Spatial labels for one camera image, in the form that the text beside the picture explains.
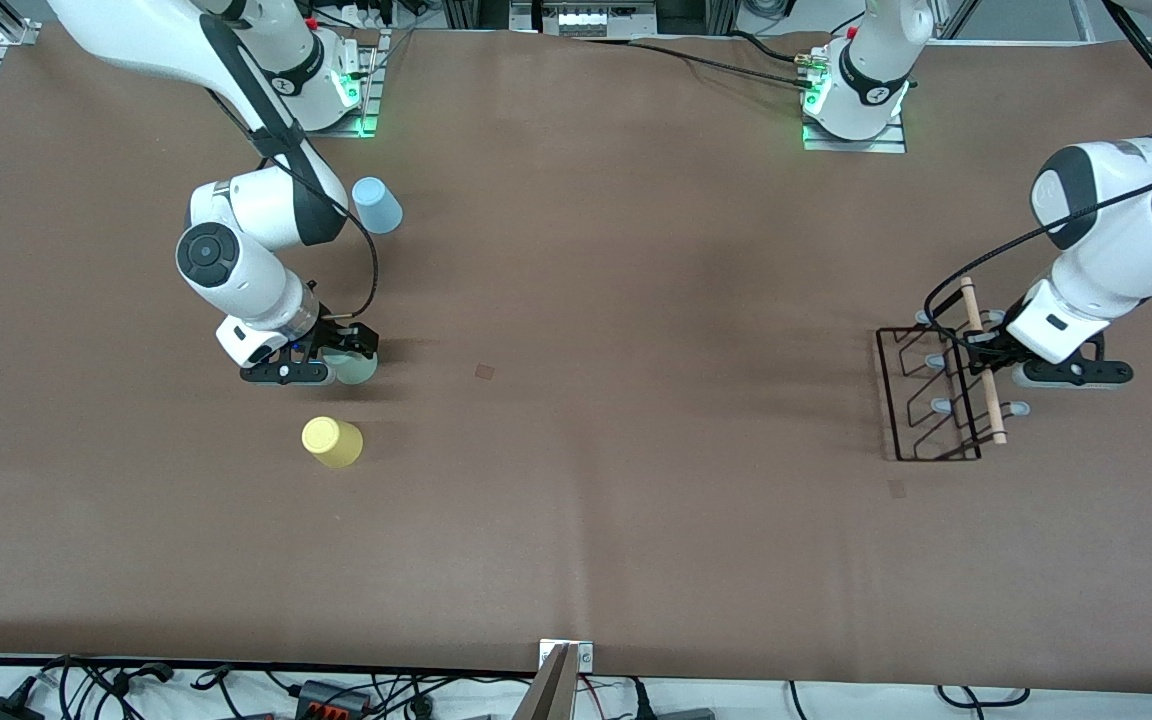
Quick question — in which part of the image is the green plastic cup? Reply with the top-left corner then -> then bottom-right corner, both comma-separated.
324,345 -> 378,387

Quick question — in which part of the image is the black wire cup holder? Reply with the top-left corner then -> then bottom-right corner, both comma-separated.
874,277 -> 1032,463

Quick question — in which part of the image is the yellow plastic cup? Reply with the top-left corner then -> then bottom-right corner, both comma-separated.
301,416 -> 364,469

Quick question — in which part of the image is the light blue plastic cup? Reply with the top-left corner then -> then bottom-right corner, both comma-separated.
351,177 -> 404,235

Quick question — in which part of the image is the white power strip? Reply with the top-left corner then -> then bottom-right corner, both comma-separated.
336,0 -> 412,29

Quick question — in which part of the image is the black orange connector block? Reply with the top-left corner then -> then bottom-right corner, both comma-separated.
294,680 -> 374,717

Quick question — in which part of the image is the grey connector box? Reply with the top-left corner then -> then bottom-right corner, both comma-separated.
541,0 -> 659,38

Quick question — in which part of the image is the aluminium profile beam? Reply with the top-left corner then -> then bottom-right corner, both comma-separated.
514,642 -> 582,720

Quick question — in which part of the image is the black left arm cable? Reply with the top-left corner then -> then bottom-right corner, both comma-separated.
924,0 -> 1152,353

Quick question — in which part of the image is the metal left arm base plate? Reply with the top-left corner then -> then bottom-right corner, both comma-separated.
802,112 -> 908,154

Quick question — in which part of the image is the black table cable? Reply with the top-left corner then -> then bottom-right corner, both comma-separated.
626,36 -> 819,93
731,28 -> 819,65

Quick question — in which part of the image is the metal corner bracket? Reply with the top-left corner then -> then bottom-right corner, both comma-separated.
539,640 -> 595,673

